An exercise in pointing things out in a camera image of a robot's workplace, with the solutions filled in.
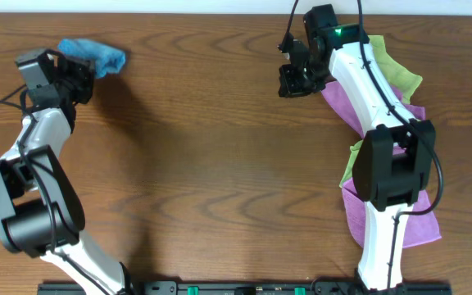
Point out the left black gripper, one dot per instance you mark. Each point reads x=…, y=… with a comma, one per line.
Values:
x=83, y=78

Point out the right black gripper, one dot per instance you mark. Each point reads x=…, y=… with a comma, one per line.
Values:
x=292, y=82

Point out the blue microfiber cloth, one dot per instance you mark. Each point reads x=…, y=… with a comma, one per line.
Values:
x=108, y=60

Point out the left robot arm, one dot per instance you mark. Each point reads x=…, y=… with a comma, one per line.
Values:
x=41, y=214

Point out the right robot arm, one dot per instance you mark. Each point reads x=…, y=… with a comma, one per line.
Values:
x=396, y=154

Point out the upper purple microfiber cloth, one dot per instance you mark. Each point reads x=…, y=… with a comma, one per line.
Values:
x=338, y=100

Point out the purple microfiber cloth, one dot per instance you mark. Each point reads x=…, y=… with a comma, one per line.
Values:
x=338, y=100
x=419, y=229

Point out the upper green microfiber cloth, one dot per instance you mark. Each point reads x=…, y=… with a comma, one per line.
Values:
x=395, y=73

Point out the green microfiber cloth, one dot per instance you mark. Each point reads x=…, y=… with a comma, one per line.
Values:
x=395, y=73
x=347, y=174

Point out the lower green microfiber cloth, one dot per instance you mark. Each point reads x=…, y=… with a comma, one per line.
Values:
x=347, y=174

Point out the lower purple microfiber cloth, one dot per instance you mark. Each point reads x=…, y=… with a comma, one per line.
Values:
x=419, y=229

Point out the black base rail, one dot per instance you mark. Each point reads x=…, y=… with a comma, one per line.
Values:
x=318, y=288

